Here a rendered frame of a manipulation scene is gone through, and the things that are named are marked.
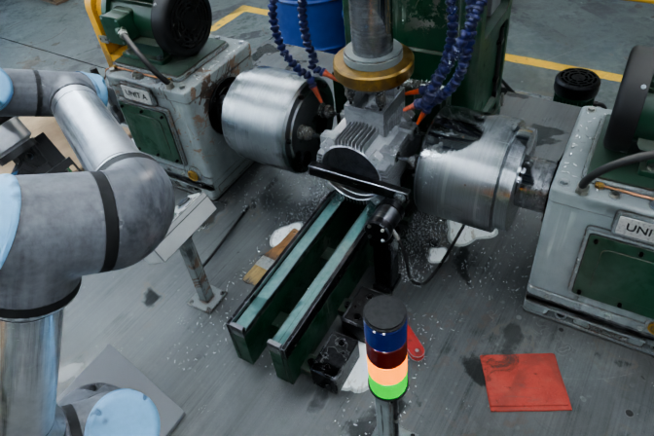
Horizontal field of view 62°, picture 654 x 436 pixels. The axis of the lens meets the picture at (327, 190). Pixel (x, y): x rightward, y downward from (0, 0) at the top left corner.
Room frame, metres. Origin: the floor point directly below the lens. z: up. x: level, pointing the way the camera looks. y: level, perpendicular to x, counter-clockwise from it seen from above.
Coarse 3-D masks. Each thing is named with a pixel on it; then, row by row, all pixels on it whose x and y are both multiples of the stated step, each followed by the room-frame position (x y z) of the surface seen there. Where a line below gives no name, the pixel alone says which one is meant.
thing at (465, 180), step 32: (448, 128) 0.90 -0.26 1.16; (480, 128) 0.89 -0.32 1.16; (512, 128) 0.87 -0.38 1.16; (416, 160) 0.92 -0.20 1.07; (448, 160) 0.85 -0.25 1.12; (480, 160) 0.82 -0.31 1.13; (512, 160) 0.81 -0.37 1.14; (544, 160) 0.85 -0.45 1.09; (416, 192) 0.85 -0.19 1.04; (448, 192) 0.82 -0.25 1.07; (480, 192) 0.78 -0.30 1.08; (512, 192) 0.78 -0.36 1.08; (544, 192) 0.78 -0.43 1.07; (480, 224) 0.78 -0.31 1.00
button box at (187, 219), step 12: (192, 204) 0.87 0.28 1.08; (204, 204) 0.88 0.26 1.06; (180, 216) 0.83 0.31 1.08; (192, 216) 0.85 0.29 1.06; (204, 216) 0.86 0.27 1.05; (180, 228) 0.82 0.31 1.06; (192, 228) 0.83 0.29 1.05; (168, 240) 0.79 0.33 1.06; (180, 240) 0.80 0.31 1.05; (156, 252) 0.76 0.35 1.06; (168, 252) 0.77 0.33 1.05
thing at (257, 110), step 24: (264, 72) 1.23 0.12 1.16; (288, 72) 1.22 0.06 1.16; (240, 96) 1.17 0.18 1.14; (264, 96) 1.14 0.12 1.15; (288, 96) 1.12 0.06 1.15; (312, 96) 1.16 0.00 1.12; (240, 120) 1.13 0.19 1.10; (264, 120) 1.10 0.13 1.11; (288, 120) 1.08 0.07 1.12; (312, 120) 1.15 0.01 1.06; (240, 144) 1.12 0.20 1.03; (264, 144) 1.08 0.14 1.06; (288, 144) 1.06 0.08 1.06; (312, 144) 1.14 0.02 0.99; (288, 168) 1.06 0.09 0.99
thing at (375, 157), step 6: (408, 114) 1.08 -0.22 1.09; (414, 114) 1.09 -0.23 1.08; (408, 120) 1.08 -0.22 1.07; (330, 138) 1.02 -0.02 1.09; (324, 144) 1.01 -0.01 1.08; (330, 144) 1.01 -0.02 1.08; (324, 150) 1.01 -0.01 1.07; (372, 156) 0.94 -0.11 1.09; (378, 156) 0.94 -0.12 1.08; (372, 162) 0.94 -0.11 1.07; (378, 162) 0.93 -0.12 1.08; (330, 186) 1.01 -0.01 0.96; (378, 198) 0.93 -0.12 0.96
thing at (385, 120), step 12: (360, 96) 1.13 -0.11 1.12; (372, 96) 1.13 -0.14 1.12; (396, 96) 1.07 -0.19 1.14; (348, 108) 1.06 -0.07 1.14; (360, 108) 1.04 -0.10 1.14; (372, 108) 1.06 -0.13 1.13; (384, 108) 1.07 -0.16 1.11; (396, 108) 1.07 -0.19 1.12; (348, 120) 1.06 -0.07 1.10; (360, 120) 1.04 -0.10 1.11; (372, 120) 1.03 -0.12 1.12; (384, 120) 1.02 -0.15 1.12; (396, 120) 1.07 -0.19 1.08; (384, 132) 1.01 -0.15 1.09
